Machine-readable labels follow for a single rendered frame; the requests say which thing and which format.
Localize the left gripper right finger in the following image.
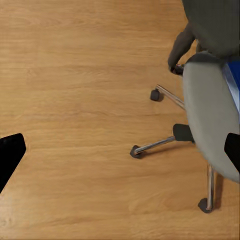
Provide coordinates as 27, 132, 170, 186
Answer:
224, 133, 240, 169

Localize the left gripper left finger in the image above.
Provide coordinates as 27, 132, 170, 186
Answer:
0, 133, 26, 193

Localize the swivel chair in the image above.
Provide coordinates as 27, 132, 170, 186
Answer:
129, 0, 240, 214

